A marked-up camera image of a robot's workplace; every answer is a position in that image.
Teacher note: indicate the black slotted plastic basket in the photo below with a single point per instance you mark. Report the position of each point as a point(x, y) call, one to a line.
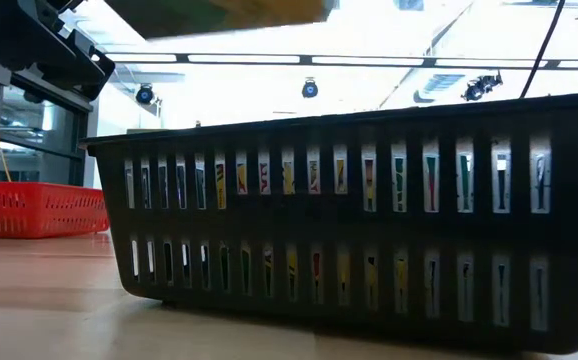
point(319, 225)

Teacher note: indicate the yellow green crayon box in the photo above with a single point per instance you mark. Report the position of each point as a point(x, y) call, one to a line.
point(289, 177)
point(219, 15)

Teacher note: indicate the black ceiling fixture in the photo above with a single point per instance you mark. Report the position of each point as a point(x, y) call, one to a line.
point(481, 86)

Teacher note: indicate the red plastic basket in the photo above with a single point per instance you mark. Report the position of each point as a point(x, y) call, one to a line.
point(34, 210)

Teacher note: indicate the black round ceiling camera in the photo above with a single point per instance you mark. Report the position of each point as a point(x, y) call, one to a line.
point(310, 89)
point(144, 94)

